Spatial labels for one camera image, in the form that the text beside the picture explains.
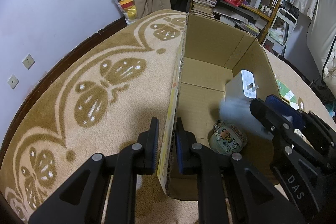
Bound green oval Pochacco board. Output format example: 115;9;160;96
276;79;305;110

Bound white rectangular power bank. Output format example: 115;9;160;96
219;69;273;140

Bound cartoon case with keyring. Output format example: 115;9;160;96
209;120;247;156

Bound white metal trolley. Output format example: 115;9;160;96
262;7;298;57

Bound beige patterned round rug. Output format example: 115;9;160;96
1;10;334;223

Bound stack of books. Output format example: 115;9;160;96
191;0;217;18

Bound white wall socket lower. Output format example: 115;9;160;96
7;75;19;89

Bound white wall socket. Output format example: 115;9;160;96
22;54;35;70
7;75;19;89

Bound white wall socket upper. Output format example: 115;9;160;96
22;54;35;70

